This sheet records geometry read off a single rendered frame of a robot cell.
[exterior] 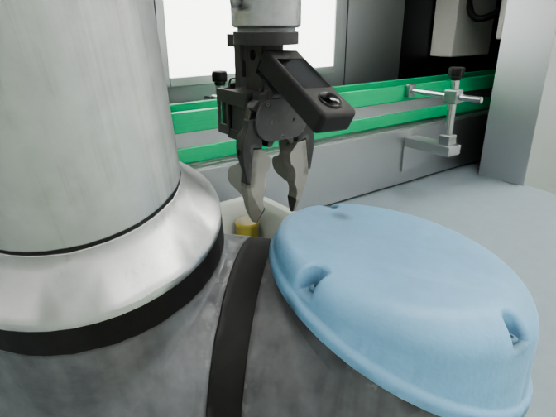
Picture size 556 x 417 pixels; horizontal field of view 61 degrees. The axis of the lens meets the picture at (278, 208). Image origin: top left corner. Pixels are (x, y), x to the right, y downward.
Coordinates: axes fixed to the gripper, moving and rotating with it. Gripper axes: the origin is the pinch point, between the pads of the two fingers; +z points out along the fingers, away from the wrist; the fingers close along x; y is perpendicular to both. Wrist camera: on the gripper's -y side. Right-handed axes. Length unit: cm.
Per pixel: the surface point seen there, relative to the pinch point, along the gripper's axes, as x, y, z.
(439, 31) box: -84, 37, -18
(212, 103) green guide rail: -9.1, 29.7, -7.8
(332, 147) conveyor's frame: -28.8, 20.0, 1.1
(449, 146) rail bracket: -51, 9, 2
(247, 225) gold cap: -2.8, 10.7, 6.7
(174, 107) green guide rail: -2.1, 29.9, -8.0
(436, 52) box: -84, 37, -13
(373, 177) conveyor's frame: -41.0, 19.7, 9.3
